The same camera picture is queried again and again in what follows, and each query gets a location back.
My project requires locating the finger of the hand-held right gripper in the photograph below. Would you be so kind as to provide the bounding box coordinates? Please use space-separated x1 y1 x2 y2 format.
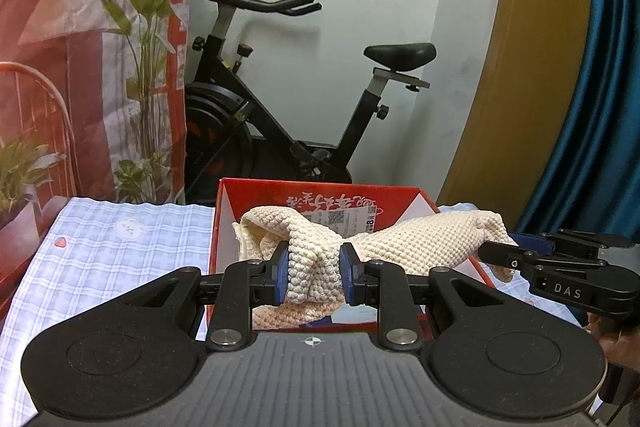
510 228 637 261
477 241 607 280

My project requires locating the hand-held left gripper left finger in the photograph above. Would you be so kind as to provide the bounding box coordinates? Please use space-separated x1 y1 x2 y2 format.
120 241 292 353

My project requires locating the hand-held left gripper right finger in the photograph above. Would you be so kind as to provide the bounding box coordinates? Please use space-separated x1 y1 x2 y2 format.
339 242 507 354

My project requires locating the red cardboard box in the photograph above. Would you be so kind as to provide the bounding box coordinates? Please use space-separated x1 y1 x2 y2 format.
202 178 497 342

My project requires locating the cream knitted cloth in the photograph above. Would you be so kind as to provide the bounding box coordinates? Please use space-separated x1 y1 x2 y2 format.
231 205 518 324

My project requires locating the person's right hand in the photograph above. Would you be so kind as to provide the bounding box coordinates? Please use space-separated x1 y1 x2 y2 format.
584 312 640 372

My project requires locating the blue checkered bed sheet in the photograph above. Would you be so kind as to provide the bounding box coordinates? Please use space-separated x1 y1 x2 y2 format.
0 196 588 427

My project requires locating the wooden door panel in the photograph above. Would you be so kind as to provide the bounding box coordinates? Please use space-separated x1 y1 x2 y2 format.
435 0 608 208

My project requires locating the black exercise bike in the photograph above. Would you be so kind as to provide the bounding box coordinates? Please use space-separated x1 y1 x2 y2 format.
184 0 437 208

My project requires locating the blue curtain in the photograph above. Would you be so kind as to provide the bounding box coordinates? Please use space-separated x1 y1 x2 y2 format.
515 0 640 248

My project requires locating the red plant-printed curtain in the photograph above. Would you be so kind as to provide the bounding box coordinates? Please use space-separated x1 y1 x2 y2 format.
0 0 213 308

